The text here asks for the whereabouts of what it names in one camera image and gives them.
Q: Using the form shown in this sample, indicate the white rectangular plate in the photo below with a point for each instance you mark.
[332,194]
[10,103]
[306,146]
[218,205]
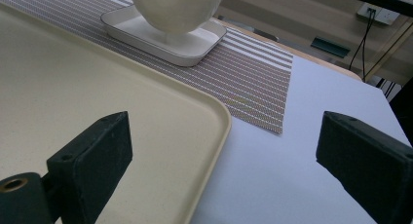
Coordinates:
[181,47]

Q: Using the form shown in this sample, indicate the black curtain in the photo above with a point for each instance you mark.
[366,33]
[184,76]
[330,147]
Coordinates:
[404,113]

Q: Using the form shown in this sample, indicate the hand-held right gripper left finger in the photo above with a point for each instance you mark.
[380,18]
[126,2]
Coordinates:
[91,165]

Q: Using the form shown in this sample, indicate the striped woven placemat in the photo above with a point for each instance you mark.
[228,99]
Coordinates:
[253,87]

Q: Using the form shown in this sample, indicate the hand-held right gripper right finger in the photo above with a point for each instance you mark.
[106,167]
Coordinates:
[370,165]

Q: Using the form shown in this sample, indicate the cream plastic tray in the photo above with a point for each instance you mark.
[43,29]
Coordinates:
[81,87]

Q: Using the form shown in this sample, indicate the white wall socket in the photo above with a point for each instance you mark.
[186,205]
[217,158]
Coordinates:
[384,14]

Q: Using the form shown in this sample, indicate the beige wooden cabinet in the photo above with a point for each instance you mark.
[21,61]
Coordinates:
[292,19]

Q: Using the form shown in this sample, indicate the cream ceramic bowl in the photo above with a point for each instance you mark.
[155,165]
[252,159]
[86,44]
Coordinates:
[175,13]

